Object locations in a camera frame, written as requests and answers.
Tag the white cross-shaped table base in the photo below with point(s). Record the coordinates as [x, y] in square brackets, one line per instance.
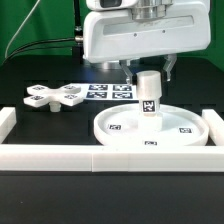
[40, 95]

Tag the white sheet with markers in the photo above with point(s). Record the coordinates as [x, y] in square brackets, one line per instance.
[111, 92]

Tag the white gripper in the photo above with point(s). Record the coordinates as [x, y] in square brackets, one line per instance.
[127, 29]

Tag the white round table top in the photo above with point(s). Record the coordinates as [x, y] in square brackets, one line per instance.
[173, 126]

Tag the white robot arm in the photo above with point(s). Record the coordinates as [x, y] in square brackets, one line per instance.
[122, 30]

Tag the black vertical cable connector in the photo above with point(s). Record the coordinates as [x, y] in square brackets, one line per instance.
[78, 31]

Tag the white U-shaped boundary frame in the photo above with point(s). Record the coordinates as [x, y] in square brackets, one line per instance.
[101, 158]

